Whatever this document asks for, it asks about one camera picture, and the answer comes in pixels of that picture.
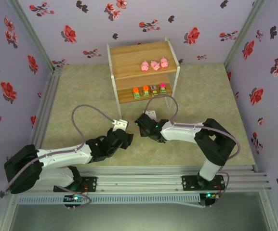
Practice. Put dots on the green toy truck orange top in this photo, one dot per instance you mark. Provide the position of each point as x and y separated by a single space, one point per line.
146 91
136 92

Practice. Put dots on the green toy truck grey top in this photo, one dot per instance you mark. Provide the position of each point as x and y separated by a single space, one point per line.
154 90

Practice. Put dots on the green toy truck pink top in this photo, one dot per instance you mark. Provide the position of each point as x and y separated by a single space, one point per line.
162 88

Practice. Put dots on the pink toy pig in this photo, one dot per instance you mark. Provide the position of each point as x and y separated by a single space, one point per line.
144 66
155 65
164 62

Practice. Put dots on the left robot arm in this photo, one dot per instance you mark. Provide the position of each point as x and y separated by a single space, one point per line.
64 156

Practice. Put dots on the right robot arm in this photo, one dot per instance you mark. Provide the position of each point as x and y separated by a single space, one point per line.
182 132

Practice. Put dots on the small circuit board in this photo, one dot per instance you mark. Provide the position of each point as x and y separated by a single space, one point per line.
75 198
210 195

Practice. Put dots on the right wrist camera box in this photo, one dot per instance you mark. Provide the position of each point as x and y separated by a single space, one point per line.
150 113

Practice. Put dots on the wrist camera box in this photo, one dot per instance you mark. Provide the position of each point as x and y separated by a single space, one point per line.
150 113
120 124

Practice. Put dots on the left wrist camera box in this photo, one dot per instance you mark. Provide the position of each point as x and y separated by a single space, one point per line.
120 124

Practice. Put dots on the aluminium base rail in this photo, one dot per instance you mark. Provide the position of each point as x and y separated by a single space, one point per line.
138 178

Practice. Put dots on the wooden two-tier shelf white frame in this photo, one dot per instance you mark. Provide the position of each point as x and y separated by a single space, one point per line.
129 55

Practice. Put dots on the aluminium side rail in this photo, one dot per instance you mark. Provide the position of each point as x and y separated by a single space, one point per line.
50 89

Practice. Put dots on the aluminium corner post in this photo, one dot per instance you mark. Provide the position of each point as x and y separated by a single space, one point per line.
34 36
243 32

